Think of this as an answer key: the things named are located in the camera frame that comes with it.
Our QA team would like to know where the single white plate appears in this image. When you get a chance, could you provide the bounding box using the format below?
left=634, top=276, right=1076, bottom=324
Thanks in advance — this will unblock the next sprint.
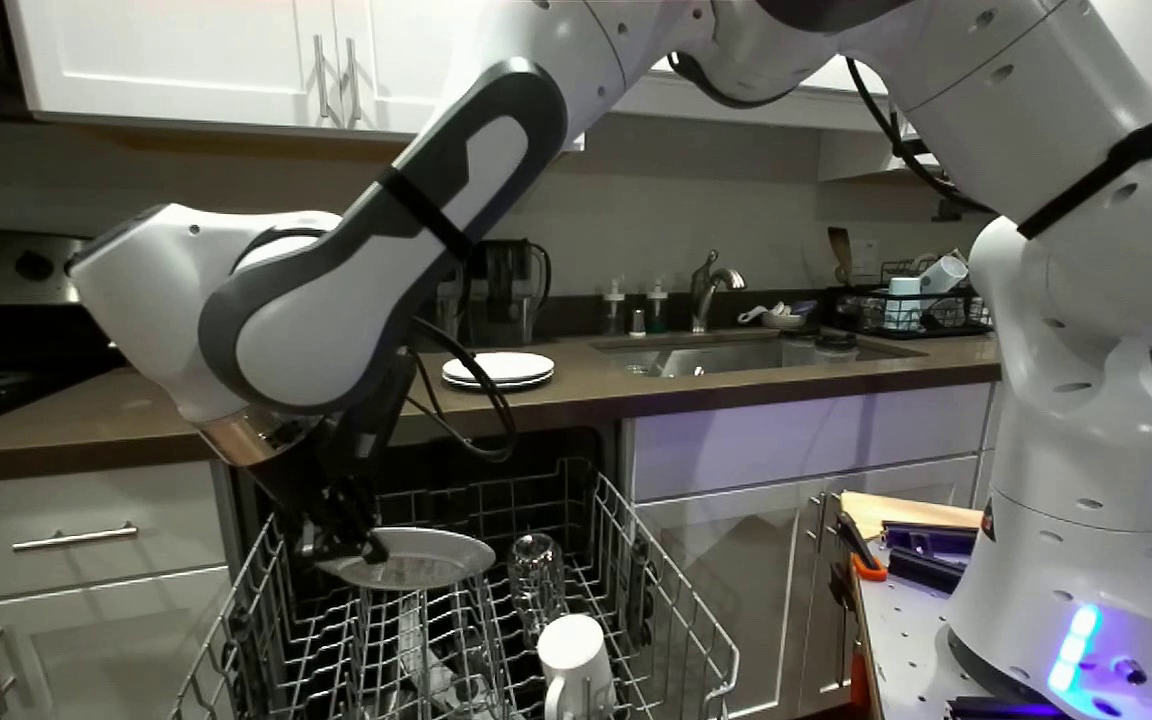
left=312, top=521, right=500, bottom=602

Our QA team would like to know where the stack of white plates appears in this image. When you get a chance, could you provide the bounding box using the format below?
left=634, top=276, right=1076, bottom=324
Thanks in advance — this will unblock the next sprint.
left=438, top=347, right=561, bottom=398

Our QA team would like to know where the chrome faucet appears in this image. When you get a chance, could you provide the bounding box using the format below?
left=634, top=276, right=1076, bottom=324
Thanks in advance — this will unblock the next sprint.
left=684, top=254, right=749, bottom=338

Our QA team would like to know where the light wooden board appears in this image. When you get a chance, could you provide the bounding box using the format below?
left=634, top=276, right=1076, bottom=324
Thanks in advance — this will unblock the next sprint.
left=837, top=488, right=988, bottom=546

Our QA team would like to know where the wide clear drinking glass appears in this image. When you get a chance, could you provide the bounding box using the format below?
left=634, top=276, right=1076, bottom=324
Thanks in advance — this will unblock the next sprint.
left=395, top=594, right=521, bottom=720

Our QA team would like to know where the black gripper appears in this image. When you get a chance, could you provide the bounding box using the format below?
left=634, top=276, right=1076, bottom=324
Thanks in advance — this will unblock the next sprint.
left=285, top=358, right=415, bottom=570

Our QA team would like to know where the black dish drying rack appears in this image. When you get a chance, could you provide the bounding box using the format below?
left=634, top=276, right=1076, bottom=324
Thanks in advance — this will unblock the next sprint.
left=854, top=254, right=999, bottom=342

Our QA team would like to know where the wire dishwasher rack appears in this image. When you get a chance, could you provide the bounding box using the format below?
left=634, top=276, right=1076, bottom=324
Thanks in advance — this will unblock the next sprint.
left=163, top=456, right=745, bottom=720

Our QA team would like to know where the silver drawer handle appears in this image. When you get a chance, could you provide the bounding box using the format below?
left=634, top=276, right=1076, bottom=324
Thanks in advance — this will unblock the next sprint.
left=9, top=521, right=143, bottom=561

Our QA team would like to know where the small soap bottle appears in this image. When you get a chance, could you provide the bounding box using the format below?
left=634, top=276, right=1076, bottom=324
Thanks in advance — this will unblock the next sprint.
left=601, top=276, right=634, bottom=342
left=646, top=276, right=675, bottom=338

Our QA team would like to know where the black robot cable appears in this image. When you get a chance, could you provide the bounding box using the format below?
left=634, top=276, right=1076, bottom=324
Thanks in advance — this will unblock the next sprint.
left=404, top=54, right=991, bottom=469

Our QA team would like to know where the steel kitchen sink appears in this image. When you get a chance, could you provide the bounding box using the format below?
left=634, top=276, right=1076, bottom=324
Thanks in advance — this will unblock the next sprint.
left=587, top=327, right=929, bottom=386

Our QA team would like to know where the wide white wall cabinet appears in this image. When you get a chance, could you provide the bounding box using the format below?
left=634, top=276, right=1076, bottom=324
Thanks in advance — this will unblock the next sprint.
left=0, top=0, right=500, bottom=146

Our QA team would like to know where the white mug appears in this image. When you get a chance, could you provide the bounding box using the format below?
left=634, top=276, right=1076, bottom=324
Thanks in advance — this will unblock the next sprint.
left=534, top=614, right=620, bottom=720

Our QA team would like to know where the white sink base cabinet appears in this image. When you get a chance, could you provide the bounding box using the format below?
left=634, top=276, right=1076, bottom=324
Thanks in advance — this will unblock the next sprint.
left=615, top=381, right=1003, bottom=720

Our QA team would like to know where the orange clamp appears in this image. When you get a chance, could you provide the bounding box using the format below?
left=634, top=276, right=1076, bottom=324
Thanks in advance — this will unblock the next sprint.
left=837, top=510, right=895, bottom=587

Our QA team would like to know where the dark purple flat tool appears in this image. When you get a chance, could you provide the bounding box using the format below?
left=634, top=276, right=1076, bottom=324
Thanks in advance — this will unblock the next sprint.
left=876, top=521, right=984, bottom=594

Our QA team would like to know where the white drawer base cabinet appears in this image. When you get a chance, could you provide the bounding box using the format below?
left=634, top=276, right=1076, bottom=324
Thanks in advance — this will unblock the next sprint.
left=0, top=462, right=261, bottom=720

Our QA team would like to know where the tall clear drinking glass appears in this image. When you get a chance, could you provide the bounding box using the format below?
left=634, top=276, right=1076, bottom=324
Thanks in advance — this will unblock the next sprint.
left=504, top=528, right=573, bottom=642

